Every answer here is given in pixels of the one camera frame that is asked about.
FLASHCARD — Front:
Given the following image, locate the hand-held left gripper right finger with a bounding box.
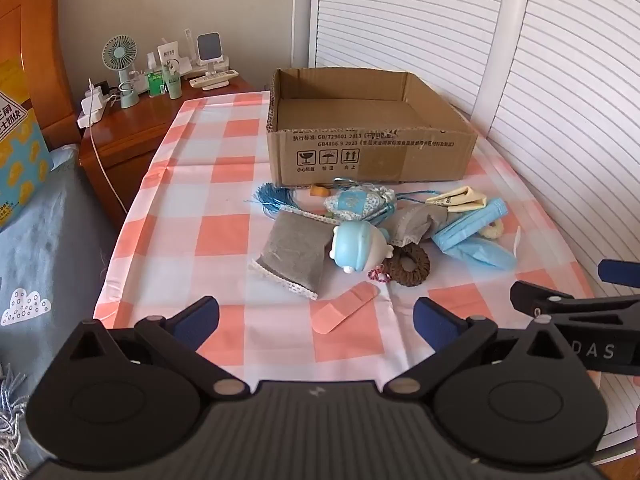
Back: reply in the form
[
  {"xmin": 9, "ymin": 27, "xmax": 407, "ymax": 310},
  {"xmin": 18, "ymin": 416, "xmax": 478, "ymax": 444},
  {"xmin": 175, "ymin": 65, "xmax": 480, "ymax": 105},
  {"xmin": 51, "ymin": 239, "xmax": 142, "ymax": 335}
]
[{"xmin": 382, "ymin": 296, "xmax": 573, "ymax": 403}]

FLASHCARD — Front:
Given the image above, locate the blue white round toy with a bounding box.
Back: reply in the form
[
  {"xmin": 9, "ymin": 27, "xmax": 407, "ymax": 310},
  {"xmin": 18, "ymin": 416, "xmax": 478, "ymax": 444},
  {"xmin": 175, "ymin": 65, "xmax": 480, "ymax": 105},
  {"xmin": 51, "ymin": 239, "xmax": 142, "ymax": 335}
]
[{"xmin": 331, "ymin": 221, "xmax": 393, "ymax": 275}]

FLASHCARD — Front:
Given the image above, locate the wooden nightstand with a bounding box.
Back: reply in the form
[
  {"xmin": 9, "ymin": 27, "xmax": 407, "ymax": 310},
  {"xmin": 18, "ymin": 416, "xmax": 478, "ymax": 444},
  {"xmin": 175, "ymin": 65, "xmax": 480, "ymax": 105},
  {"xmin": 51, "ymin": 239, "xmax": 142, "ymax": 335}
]
[{"xmin": 79, "ymin": 76, "xmax": 256, "ymax": 233}]

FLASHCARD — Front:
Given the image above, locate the wooden headboard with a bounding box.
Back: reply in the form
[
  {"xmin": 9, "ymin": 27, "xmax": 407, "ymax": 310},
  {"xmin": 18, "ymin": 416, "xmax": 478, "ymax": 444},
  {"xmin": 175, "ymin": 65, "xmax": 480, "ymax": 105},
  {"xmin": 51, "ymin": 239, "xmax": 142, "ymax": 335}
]
[{"xmin": 0, "ymin": 0, "xmax": 83, "ymax": 148}]

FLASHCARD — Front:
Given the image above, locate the brown hair scrunchie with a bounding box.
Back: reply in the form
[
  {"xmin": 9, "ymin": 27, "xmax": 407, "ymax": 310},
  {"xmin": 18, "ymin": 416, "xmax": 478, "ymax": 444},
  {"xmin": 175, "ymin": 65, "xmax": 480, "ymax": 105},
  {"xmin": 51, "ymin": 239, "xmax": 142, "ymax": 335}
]
[{"xmin": 382, "ymin": 244, "xmax": 432, "ymax": 288}]

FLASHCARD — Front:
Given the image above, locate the white remote control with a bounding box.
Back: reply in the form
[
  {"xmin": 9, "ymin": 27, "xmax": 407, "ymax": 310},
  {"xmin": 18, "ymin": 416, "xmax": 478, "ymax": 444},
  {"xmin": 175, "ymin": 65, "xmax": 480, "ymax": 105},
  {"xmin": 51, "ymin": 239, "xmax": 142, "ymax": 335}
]
[{"xmin": 189, "ymin": 70, "xmax": 240, "ymax": 91}]

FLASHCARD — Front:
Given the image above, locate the yellow blue snack bag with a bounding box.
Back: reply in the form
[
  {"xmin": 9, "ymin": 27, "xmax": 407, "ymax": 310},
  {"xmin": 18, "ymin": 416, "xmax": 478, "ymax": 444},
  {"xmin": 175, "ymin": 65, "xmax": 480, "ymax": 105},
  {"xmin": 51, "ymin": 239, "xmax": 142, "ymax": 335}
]
[{"xmin": 0, "ymin": 52, "xmax": 53, "ymax": 233}]

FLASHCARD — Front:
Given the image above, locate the pleated blue face mask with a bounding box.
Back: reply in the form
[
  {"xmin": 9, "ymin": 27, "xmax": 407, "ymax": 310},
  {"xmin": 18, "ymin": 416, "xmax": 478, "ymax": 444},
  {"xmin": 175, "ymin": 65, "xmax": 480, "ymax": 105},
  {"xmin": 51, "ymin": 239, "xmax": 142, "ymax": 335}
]
[{"xmin": 432, "ymin": 199, "xmax": 507, "ymax": 256}]

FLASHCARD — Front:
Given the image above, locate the pink adhesive bandage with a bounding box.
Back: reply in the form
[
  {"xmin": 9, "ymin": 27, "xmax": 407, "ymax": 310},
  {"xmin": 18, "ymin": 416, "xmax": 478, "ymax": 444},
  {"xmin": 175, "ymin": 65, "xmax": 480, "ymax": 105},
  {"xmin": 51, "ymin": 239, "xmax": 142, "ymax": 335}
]
[{"xmin": 310, "ymin": 281, "xmax": 380, "ymax": 335}]

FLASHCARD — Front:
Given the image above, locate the large grey sachet bag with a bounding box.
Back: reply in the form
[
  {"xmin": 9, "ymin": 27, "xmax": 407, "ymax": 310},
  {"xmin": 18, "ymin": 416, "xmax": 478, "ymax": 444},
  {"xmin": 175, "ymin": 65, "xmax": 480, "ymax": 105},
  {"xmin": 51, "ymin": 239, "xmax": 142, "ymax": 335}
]
[{"xmin": 248, "ymin": 210, "xmax": 341, "ymax": 302}]

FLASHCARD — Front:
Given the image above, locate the blue floral sachet with tassel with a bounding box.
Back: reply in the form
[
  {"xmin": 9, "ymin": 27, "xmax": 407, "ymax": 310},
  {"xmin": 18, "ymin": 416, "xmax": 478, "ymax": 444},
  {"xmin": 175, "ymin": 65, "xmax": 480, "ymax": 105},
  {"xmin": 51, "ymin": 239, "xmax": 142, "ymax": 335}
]
[{"xmin": 244, "ymin": 177, "xmax": 451, "ymax": 231}]

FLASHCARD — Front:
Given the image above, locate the mint green desk fan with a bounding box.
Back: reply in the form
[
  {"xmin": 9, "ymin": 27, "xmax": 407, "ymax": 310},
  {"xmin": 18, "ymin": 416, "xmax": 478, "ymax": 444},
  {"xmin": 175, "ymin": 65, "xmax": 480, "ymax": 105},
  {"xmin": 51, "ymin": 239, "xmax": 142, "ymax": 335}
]
[{"xmin": 102, "ymin": 35, "xmax": 140, "ymax": 110}]

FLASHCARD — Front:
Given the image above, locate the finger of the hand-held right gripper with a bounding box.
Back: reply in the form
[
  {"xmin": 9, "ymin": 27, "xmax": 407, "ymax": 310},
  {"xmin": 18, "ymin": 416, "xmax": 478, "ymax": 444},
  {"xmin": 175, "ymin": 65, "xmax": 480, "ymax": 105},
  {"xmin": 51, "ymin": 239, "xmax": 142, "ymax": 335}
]
[
  {"xmin": 597, "ymin": 259, "xmax": 640, "ymax": 286},
  {"xmin": 509, "ymin": 281, "xmax": 640, "ymax": 332}
]

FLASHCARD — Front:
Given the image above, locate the white charging cable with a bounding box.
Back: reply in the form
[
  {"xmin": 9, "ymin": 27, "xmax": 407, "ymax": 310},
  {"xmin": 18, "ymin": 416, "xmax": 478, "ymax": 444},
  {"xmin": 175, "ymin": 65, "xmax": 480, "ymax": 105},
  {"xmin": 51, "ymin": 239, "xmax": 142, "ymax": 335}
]
[{"xmin": 82, "ymin": 77, "xmax": 128, "ymax": 211}]

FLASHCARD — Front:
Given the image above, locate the white phone stand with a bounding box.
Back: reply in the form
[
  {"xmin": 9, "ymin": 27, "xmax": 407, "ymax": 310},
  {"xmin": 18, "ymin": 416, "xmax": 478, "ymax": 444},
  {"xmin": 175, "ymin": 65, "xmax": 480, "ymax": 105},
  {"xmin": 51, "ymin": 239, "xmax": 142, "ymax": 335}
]
[{"xmin": 192, "ymin": 32, "xmax": 231, "ymax": 78}]

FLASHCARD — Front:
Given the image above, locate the grey fringed cloth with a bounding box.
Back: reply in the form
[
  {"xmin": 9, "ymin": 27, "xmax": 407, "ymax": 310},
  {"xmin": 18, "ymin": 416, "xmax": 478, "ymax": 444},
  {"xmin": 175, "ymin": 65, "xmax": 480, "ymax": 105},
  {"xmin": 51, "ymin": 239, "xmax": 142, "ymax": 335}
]
[{"xmin": 0, "ymin": 364, "xmax": 32, "ymax": 480}]

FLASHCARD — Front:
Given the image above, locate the blue-grey cloud print blanket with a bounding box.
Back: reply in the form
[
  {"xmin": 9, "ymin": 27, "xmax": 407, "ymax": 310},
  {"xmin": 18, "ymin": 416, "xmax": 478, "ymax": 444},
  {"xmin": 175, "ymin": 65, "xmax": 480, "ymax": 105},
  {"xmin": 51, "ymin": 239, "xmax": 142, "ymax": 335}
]
[{"xmin": 0, "ymin": 142, "xmax": 131, "ymax": 480}]

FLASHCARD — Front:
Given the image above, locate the brown cardboard box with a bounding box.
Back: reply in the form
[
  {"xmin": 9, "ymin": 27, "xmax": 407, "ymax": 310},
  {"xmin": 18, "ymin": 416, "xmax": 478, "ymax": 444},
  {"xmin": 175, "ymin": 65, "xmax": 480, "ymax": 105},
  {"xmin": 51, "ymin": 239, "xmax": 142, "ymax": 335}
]
[{"xmin": 266, "ymin": 66, "xmax": 478, "ymax": 192}]

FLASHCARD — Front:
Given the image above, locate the pale yellow cloth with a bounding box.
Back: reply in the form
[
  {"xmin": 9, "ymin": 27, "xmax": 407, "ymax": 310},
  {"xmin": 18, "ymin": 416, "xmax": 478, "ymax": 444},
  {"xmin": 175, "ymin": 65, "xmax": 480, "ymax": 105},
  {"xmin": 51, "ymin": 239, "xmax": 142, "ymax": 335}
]
[{"xmin": 425, "ymin": 186, "xmax": 488, "ymax": 213}]

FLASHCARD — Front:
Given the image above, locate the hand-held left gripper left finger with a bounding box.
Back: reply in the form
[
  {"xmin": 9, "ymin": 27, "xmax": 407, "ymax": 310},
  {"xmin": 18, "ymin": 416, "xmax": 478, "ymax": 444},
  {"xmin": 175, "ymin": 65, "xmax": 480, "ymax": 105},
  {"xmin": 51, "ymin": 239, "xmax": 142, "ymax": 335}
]
[{"xmin": 70, "ymin": 296, "xmax": 251, "ymax": 402}]

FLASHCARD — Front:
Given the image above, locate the white louvered door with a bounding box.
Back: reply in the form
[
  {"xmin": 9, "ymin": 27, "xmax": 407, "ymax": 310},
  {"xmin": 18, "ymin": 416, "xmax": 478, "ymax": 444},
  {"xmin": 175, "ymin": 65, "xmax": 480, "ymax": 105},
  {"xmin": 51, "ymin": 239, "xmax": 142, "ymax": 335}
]
[
  {"xmin": 292, "ymin": 0, "xmax": 531, "ymax": 111},
  {"xmin": 480, "ymin": 0, "xmax": 640, "ymax": 461}
]

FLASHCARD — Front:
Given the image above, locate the white power strip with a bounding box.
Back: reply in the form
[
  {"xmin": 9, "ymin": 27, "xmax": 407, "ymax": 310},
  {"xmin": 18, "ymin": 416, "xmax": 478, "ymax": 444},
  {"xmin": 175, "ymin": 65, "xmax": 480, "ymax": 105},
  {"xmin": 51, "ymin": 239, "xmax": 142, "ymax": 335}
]
[{"xmin": 76, "ymin": 79, "xmax": 113, "ymax": 128}]

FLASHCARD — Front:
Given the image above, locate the small grey sachet bag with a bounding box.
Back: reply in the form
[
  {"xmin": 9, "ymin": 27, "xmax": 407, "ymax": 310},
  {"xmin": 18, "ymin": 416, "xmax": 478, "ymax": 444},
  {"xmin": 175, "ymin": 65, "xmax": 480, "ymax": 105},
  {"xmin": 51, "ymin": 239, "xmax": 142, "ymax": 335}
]
[{"xmin": 387, "ymin": 205, "xmax": 451, "ymax": 248}]

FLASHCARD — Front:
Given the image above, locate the smooth blue face mask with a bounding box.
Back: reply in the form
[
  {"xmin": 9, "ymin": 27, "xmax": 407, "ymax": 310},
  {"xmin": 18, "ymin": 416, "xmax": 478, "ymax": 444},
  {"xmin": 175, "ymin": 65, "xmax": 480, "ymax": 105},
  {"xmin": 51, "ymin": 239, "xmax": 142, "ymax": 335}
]
[{"xmin": 447, "ymin": 237, "xmax": 517, "ymax": 271}]

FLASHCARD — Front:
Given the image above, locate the pink white checked tablecloth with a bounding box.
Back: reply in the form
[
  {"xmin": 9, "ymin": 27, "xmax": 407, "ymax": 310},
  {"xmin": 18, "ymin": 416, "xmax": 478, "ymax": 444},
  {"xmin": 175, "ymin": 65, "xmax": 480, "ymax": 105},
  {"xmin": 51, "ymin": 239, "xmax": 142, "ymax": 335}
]
[{"xmin": 92, "ymin": 89, "xmax": 601, "ymax": 397}]

